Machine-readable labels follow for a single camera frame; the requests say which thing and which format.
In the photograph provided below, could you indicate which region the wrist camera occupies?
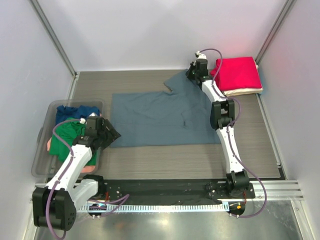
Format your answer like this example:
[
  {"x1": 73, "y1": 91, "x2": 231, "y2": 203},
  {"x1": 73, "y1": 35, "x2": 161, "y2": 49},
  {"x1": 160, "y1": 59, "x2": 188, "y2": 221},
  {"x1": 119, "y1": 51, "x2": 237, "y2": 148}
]
[
  {"x1": 194, "y1": 51, "x2": 208, "y2": 75},
  {"x1": 84, "y1": 116, "x2": 104, "y2": 137}
]

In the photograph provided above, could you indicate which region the left aluminium corner post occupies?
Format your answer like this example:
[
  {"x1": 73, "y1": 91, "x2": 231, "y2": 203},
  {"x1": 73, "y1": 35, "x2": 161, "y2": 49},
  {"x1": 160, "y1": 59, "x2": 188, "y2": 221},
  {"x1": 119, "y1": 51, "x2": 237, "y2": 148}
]
[{"x1": 29, "y1": 0, "x2": 77, "y2": 78}]

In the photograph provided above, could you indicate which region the grey blue t shirt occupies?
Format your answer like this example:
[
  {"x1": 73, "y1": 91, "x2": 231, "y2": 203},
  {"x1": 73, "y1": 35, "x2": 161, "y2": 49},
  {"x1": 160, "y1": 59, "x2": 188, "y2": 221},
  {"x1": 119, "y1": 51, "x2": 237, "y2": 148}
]
[{"x1": 110, "y1": 71, "x2": 221, "y2": 148}]

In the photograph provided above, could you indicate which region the pink t shirt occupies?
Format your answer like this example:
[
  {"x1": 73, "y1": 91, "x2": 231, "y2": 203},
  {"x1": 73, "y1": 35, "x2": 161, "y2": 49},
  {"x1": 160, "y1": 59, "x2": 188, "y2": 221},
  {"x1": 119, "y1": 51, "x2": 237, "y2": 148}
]
[{"x1": 47, "y1": 117, "x2": 97, "y2": 173}]

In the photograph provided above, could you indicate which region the green t shirt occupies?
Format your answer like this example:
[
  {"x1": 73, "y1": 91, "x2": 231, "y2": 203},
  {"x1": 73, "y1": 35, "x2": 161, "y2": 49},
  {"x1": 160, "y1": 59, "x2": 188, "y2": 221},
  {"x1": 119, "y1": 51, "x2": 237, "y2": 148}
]
[{"x1": 48, "y1": 117, "x2": 98, "y2": 166}]

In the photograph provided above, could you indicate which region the navy blue t shirt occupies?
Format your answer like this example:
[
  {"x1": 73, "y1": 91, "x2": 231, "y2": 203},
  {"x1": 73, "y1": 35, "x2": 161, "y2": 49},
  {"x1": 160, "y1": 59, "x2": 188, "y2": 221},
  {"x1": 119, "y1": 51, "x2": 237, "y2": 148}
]
[{"x1": 55, "y1": 105, "x2": 101, "y2": 125}]

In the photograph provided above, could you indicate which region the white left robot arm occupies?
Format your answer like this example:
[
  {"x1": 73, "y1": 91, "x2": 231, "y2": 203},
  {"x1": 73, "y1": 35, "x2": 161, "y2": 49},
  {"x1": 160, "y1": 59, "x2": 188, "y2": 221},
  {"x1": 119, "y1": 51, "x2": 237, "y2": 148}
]
[{"x1": 32, "y1": 116, "x2": 121, "y2": 232}]

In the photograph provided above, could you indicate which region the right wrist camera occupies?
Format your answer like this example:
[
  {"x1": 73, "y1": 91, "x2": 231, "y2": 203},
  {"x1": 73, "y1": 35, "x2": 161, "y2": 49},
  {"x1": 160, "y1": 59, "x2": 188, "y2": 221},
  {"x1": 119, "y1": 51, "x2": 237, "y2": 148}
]
[{"x1": 194, "y1": 51, "x2": 208, "y2": 75}]

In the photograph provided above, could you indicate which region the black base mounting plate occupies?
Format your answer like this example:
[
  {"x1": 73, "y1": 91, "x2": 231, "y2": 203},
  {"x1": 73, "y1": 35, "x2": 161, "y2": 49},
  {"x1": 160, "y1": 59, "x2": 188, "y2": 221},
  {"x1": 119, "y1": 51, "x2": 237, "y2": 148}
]
[{"x1": 104, "y1": 178, "x2": 256, "y2": 200}]

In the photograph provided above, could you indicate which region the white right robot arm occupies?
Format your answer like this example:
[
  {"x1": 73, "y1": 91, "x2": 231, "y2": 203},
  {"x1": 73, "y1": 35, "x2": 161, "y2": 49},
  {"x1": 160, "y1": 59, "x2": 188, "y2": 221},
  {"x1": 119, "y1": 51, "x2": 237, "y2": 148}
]
[{"x1": 186, "y1": 59, "x2": 250, "y2": 198}]

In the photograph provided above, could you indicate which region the folded red t shirt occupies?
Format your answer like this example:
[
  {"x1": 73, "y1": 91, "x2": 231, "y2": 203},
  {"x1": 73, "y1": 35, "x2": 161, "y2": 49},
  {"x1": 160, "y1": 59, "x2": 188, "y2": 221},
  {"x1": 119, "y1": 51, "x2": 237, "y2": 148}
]
[{"x1": 210, "y1": 56, "x2": 263, "y2": 92}]

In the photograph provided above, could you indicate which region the right aluminium corner post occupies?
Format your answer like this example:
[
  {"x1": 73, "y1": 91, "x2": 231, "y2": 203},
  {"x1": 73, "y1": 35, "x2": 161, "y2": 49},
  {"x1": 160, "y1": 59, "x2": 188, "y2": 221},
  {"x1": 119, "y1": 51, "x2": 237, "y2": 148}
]
[{"x1": 255, "y1": 0, "x2": 297, "y2": 65}]

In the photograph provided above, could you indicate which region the white slotted cable duct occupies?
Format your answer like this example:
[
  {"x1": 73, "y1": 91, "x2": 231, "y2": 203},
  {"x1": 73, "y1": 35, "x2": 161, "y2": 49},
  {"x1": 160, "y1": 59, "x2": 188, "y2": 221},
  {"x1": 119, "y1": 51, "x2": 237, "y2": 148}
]
[{"x1": 77, "y1": 202, "x2": 230, "y2": 214}]

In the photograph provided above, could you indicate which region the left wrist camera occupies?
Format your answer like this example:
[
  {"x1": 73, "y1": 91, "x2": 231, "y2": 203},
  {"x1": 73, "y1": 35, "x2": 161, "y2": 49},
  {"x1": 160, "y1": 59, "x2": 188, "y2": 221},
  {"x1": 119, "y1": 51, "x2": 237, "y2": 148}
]
[{"x1": 84, "y1": 116, "x2": 104, "y2": 137}]

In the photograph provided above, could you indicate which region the aluminium corner post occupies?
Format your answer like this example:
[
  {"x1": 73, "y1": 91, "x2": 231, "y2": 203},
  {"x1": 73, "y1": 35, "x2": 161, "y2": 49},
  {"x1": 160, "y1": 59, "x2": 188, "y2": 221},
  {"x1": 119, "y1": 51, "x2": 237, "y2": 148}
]
[
  {"x1": 255, "y1": 0, "x2": 297, "y2": 65},
  {"x1": 29, "y1": 0, "x2": 77, "y2": 78}
]

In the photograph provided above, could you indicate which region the clear plastic storage bin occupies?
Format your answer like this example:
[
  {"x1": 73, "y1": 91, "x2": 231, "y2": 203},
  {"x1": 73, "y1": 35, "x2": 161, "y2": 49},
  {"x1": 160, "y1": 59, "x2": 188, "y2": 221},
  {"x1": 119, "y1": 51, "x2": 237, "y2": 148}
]
[{"x1": 31, "y1": 98, "x2": 105, "y2": 178}]

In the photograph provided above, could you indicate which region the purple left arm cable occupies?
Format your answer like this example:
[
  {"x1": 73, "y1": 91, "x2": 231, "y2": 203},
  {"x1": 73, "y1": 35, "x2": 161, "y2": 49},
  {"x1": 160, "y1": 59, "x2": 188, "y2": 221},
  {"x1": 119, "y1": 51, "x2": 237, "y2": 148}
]
[{"x1": 46, "y1": 118, "x2": 131, "y2": 240}]

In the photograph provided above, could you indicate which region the folded cream t shirt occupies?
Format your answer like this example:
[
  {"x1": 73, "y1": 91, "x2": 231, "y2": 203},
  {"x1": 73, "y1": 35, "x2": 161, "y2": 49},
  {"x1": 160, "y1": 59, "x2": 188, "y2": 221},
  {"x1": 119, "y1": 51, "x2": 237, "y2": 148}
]
[{"x1": 222, "y1": 63, "x2": 264, "y2": 97}]

